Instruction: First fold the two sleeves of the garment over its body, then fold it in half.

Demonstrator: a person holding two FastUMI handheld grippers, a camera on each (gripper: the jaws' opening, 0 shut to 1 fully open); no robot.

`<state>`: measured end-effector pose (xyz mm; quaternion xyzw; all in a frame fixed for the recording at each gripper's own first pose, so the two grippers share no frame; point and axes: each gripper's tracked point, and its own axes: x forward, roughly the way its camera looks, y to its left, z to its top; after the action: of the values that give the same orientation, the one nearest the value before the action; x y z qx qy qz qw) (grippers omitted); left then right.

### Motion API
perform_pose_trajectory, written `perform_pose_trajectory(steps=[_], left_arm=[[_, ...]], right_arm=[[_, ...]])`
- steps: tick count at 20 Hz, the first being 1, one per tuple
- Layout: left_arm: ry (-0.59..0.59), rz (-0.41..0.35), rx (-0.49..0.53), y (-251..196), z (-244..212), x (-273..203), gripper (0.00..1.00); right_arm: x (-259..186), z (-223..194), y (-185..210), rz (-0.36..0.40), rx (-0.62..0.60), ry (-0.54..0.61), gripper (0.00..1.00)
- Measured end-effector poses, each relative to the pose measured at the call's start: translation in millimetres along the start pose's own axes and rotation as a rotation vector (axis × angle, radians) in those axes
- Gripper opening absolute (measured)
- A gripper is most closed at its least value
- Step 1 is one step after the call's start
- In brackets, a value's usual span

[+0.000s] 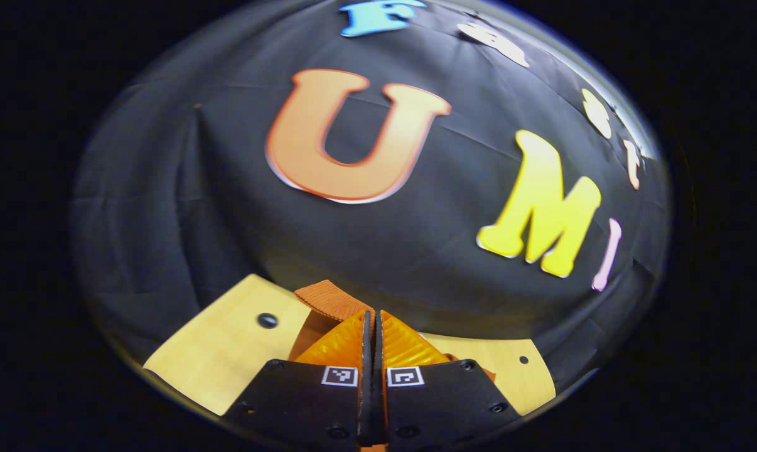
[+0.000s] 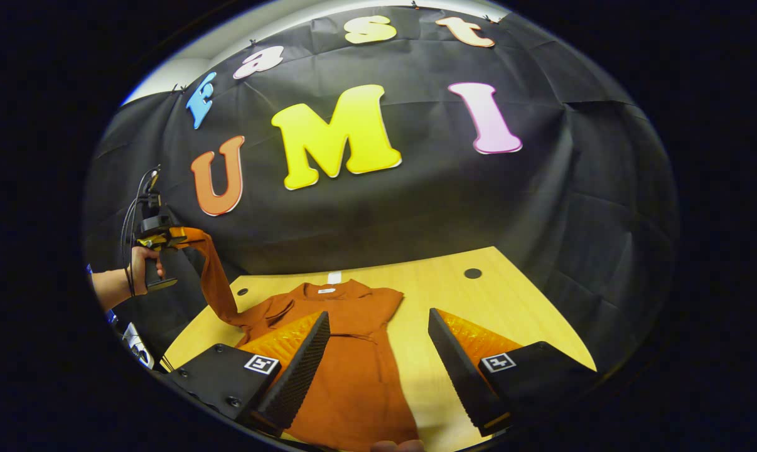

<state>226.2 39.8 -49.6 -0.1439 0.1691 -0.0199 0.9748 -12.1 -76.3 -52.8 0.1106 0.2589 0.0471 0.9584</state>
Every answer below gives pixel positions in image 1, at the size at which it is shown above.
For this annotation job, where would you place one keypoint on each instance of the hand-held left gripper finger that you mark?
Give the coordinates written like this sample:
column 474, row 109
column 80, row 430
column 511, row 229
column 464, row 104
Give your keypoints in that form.
column 366, row 389
column 379, row 389

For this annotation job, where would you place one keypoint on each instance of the rust orange shirt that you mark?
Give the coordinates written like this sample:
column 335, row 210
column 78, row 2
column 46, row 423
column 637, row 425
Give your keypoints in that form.
column 331, row 300

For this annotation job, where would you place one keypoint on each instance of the black backdrop cloth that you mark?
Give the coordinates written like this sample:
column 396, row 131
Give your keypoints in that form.
column 416, row 251

